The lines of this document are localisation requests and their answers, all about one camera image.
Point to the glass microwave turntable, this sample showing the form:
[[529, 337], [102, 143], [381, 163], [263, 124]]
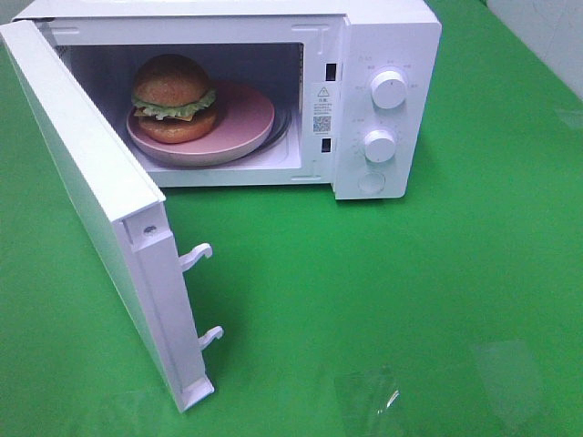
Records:
[[281, 123]]

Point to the large white upper knob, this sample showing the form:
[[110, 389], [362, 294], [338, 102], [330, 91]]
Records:
[[388, 88]]

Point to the white microwave oven body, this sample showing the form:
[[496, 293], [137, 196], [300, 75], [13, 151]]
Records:
[[317, 58]]

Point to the round door release button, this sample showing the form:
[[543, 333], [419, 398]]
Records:
[[371, 183]]

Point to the small white lower knob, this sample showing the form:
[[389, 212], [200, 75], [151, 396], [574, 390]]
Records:
[[379, 146]]

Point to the pink plate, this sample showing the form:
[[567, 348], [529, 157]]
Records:
[[245, 119]]

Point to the burger with lettuce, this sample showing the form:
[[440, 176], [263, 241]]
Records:
[[173, 100]]

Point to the white microwave door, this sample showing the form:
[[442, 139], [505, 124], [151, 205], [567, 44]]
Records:
[[123, 212]]

